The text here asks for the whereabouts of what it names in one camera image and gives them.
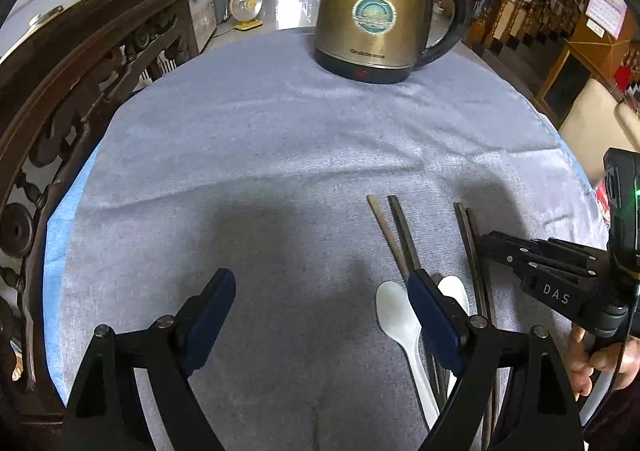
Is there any wall calendar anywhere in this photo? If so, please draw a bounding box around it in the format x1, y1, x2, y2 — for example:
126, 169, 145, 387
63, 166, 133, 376
586, 0, 627, 39

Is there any gold electric kettle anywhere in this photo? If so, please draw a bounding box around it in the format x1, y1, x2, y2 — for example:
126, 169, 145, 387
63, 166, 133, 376
314, 0, 472, 84

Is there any grey tablecloth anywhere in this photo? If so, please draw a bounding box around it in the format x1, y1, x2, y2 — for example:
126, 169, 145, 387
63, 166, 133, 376
44, 29, 608, 450

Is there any white plastic spoon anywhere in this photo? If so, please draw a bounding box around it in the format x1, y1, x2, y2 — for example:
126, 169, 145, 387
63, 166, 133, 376
438, 275, 470, 399
375, 281, 439, 429

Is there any wooden stair railing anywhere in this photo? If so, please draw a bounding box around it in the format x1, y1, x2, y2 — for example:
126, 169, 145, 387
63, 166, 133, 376
464, 0, 586, 56

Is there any person's right hand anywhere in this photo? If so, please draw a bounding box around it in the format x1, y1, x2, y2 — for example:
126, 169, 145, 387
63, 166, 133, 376
564, 323, 640, 399

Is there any carved dark wooden sideboard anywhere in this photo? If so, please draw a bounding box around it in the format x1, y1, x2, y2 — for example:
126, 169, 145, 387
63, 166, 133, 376
1, 0, 198, 450

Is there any small yellow electric fan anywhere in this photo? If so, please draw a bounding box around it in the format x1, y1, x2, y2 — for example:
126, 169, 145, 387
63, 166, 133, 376
229, 0, 262, 32

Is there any cream sofa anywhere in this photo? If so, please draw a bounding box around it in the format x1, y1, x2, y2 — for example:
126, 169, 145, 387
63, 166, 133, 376
559, 79, 639, 185

